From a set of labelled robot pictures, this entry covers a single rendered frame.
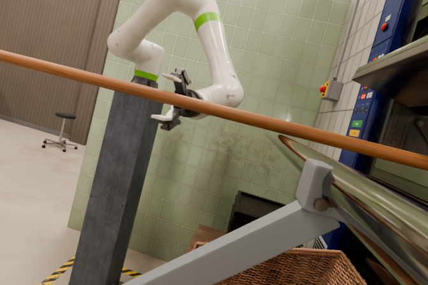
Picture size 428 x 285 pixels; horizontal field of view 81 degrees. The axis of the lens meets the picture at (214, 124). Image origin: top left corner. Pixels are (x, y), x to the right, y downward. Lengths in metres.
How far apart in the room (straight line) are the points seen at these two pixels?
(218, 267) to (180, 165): 1.70
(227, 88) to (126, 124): 0.64
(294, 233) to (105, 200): 1.31
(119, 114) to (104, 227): 0.59
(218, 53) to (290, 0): 1.09
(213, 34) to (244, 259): 0.91
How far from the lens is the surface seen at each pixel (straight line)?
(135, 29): 1.21
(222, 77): 0.92
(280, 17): 1.95
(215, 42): 1.02
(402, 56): 0.72
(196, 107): 0.58
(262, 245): 0.21
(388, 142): 1.01
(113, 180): 1.42
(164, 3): 1.08
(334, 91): 1.53
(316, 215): 0.21
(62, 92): 5.43
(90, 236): 1.57
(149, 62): 1.37
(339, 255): 0.99
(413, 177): 0.83
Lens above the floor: 1.19
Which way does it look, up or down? 3 degrees down
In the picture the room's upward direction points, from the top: 15 degrees clockwise
